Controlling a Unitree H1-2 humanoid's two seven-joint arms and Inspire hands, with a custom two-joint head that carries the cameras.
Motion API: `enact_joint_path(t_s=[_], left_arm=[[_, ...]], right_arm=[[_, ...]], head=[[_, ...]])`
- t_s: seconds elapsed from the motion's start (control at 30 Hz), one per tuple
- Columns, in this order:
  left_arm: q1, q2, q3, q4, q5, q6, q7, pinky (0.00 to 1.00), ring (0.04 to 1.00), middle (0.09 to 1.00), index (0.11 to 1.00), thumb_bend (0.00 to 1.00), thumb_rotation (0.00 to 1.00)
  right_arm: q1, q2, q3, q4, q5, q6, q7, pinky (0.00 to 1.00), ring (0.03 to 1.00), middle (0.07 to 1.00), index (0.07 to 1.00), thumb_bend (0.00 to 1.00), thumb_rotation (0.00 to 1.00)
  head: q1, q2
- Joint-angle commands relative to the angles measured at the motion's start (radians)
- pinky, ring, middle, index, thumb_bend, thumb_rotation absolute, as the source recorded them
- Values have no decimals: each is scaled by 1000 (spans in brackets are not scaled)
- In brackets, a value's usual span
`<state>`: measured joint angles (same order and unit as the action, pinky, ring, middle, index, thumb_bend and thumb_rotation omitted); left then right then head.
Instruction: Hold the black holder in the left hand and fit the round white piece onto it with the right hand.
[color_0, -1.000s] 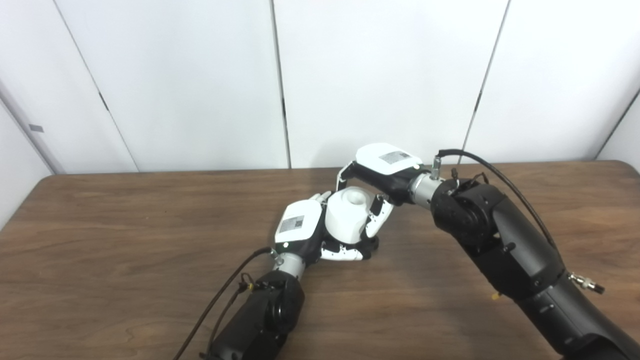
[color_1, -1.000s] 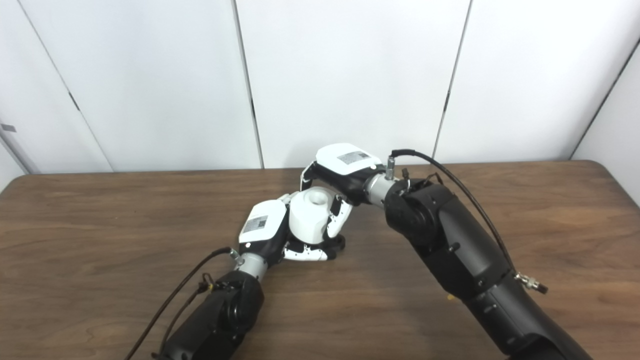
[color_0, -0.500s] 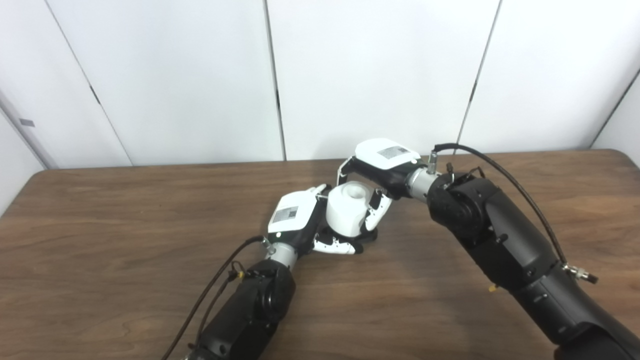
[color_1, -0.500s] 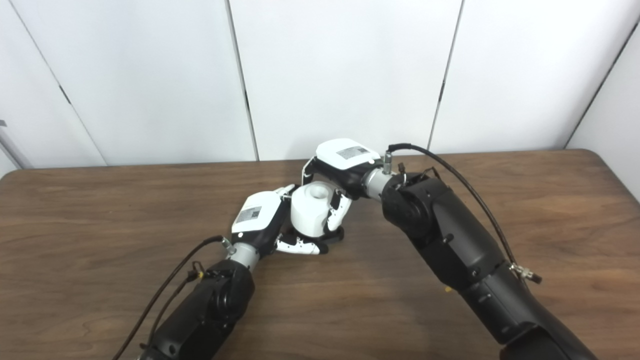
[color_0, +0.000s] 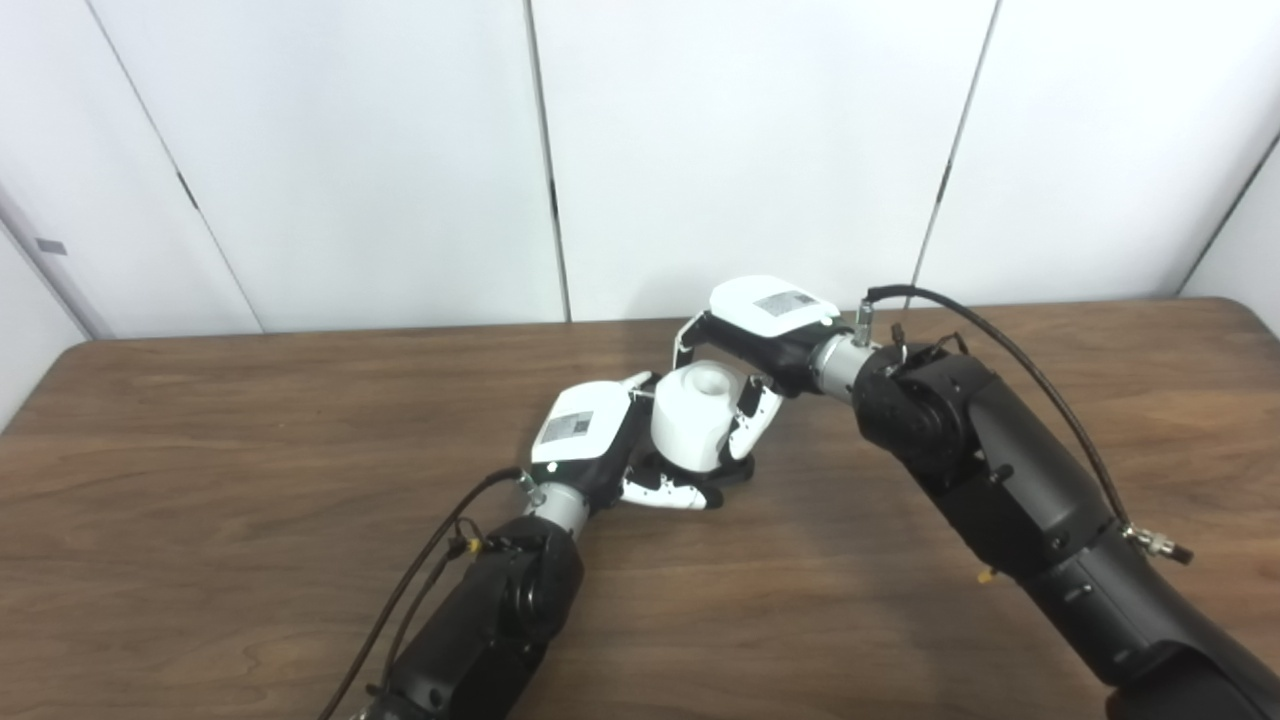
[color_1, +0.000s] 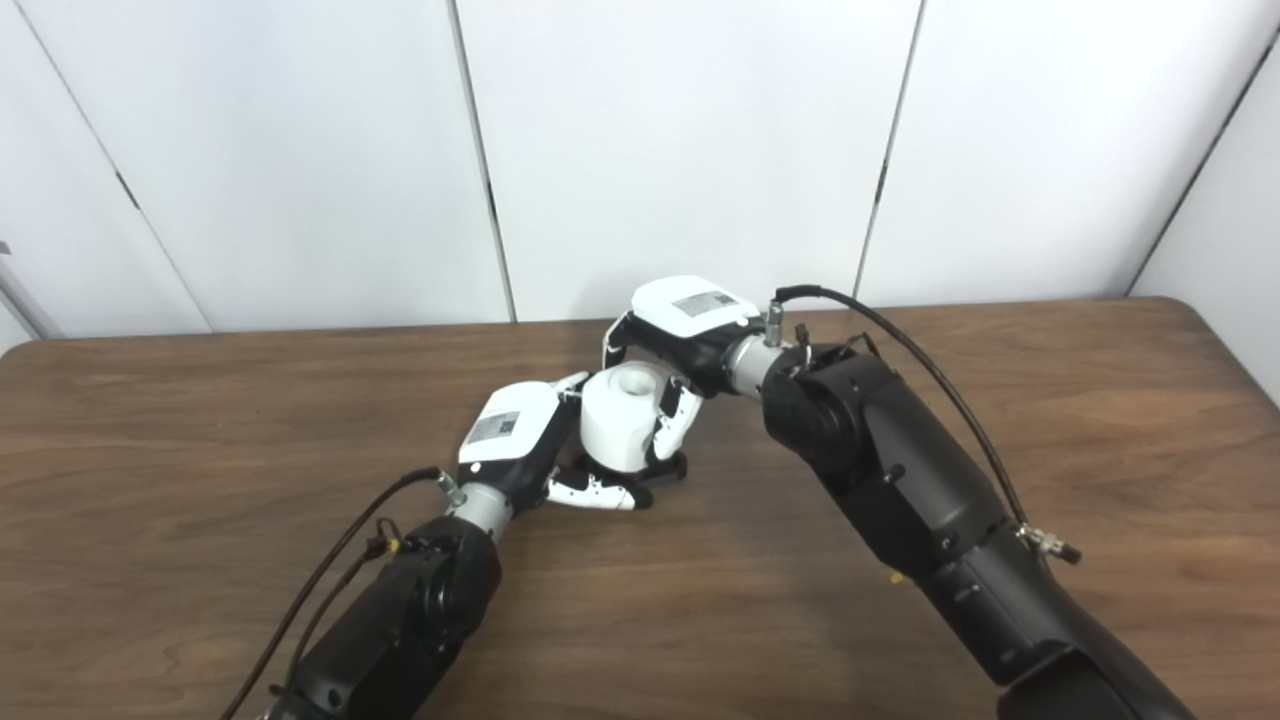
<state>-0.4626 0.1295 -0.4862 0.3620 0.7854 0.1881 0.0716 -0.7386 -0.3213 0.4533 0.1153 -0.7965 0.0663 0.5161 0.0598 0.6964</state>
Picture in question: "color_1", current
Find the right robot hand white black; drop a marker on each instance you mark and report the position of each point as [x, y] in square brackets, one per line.
[690, 320]

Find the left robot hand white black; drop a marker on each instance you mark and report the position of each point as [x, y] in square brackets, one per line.
[510, 435]

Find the round white piece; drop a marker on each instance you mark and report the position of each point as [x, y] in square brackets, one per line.
[625, 415]

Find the black flanged holder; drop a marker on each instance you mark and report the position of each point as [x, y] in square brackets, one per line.
[670, 468]

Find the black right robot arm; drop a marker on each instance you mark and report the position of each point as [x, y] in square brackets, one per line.
[900, 480]

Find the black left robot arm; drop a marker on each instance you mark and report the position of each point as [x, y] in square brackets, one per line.
[400, 620]

